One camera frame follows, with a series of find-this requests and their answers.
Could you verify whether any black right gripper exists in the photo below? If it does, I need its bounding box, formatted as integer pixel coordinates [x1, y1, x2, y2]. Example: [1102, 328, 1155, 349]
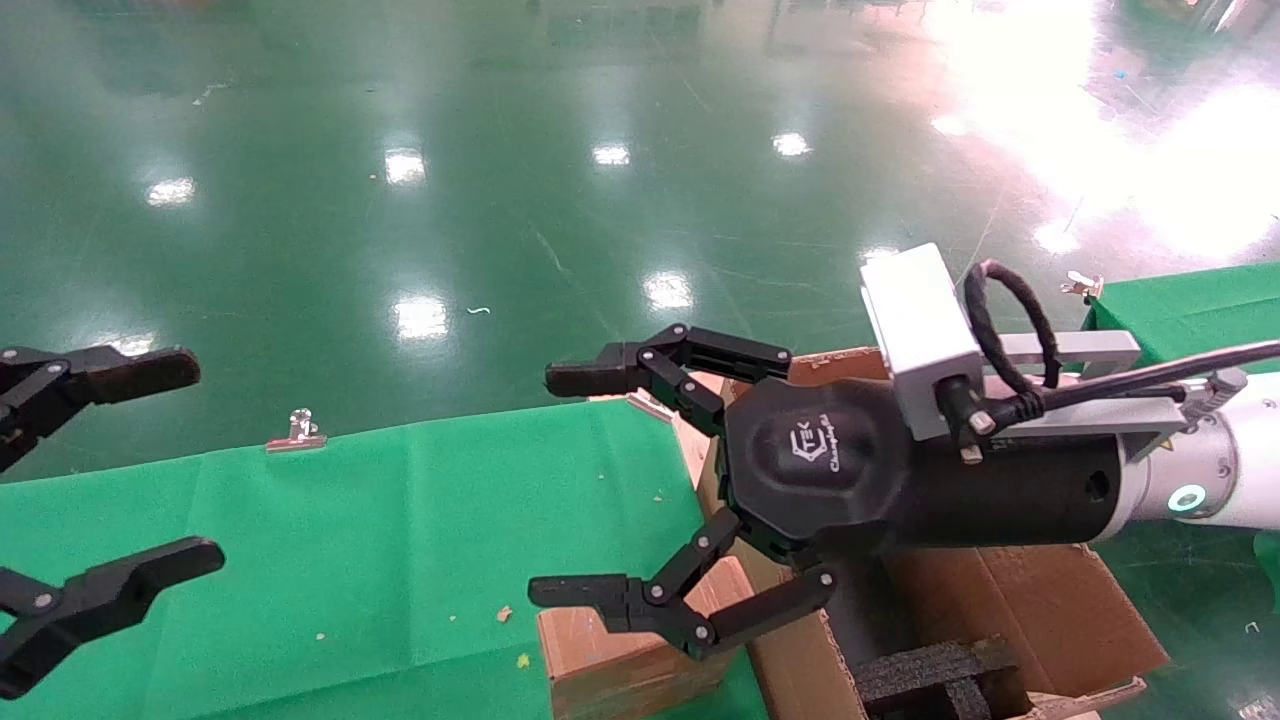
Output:
[528, 323, 1131, 661]

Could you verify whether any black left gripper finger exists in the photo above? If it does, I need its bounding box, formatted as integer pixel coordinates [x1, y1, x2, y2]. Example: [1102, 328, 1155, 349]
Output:
[0, 537, 226, 699]
[0, 345, 201, 473]

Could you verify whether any small brown cardboard box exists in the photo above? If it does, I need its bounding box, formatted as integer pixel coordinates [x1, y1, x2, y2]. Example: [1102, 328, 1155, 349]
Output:
[537, 555, 758, 720]

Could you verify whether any large open brown carton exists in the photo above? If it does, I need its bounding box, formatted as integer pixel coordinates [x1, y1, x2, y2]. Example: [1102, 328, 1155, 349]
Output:
[690, 345, 1171, 720]

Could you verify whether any large green table cloth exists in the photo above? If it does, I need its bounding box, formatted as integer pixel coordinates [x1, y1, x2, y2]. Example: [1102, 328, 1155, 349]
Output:
[0, 400, 771, 720]

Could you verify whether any black foam insert block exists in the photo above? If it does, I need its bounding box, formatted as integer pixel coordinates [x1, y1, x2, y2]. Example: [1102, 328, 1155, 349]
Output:
[855, 637, 1021, 720]

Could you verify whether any black braided camera cable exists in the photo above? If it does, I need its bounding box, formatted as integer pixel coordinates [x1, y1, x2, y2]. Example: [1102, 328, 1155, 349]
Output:
[940, 258, 1280, 441]

